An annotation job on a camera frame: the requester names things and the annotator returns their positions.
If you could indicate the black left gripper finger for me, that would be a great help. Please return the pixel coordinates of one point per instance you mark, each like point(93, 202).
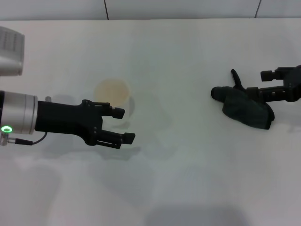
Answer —
point(117, 113)
point(127, 138)

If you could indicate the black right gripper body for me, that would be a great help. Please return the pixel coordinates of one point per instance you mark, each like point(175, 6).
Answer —
point(294, 87)

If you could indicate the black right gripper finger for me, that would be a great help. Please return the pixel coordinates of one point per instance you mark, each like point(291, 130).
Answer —
point(266, 75)
point(270, 93)

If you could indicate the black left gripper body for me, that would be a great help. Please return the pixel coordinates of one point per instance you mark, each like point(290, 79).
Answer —
point(68, 120)

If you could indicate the white paper cup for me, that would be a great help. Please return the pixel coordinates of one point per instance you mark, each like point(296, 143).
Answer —
point(113, 91)

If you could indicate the dark blue rag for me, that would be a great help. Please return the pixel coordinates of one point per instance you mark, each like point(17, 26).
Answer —
point(244, 108)

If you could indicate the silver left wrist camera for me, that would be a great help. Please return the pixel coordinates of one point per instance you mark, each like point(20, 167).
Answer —
point(10, 51)

